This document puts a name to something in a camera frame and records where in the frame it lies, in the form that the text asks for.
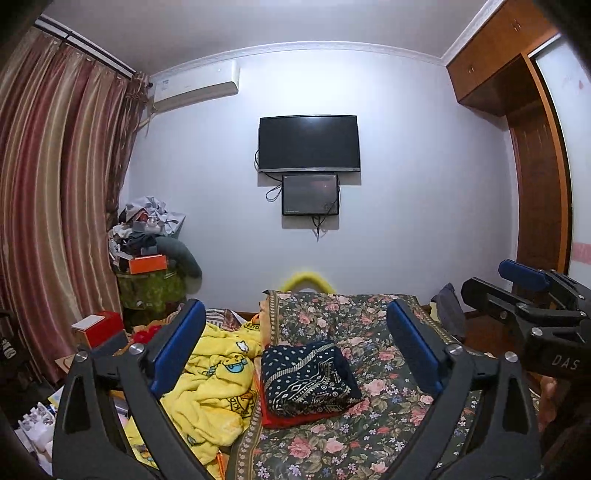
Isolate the orange-red garment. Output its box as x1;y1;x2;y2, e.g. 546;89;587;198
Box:
261;383;352;428

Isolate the grey backpack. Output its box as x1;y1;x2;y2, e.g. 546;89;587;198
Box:
436;282;468;337

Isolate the striped curtain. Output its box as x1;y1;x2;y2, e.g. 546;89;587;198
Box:
0;25;148;384

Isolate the wooden overhead cabinet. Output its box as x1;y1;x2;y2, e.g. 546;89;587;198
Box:
445;0;561;116

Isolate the navy patterned hooded jacket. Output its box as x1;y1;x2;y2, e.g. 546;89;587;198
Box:
260;340;363;416

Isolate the wooden door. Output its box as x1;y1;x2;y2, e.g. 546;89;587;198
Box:
508;55;575;278

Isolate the large wall television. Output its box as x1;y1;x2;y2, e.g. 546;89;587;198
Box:
257;114;361;174

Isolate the pile of clutter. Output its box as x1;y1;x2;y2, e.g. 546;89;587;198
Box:
108;196;185;273

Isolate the yellow cartoon fleece garment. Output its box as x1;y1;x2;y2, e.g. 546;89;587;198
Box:
122;316;264;480

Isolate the yellow foam tube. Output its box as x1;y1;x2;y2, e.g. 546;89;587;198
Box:
281;271;335;294

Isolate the red and white box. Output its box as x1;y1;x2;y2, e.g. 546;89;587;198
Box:
71;310;125;349

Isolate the white air conditioner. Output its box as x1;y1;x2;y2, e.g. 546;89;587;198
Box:
150;60;242;112

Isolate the green cloth covered cabinet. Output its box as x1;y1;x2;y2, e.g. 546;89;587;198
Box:
115;268;188;319

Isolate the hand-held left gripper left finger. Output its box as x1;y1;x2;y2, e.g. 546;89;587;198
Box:
53;298;208;480

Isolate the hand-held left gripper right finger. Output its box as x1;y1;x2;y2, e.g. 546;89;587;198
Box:
387;298;541;480

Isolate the small wall monitor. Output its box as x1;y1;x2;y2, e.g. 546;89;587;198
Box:
281;173;340;217

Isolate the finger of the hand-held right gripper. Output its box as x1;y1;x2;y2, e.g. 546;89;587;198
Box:
461;277;587;352
498;259;591;315

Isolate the floral blanket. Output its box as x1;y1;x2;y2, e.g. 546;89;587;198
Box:
226;290;541;480

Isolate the black monitor side cable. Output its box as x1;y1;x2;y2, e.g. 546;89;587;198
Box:
254;150;283;202

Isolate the white wardrobe sliding door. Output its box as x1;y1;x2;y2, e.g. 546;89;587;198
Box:
529;28;591;287

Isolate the grey pillow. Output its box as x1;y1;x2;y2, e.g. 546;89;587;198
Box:
157;236;204;280

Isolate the curtain rail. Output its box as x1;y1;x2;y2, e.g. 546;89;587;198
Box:
34;14;139;77

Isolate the dark red cloth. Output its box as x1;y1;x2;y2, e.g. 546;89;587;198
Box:
129;325;162;344

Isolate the orange box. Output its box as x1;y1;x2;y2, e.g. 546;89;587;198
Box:
128;253;169;275

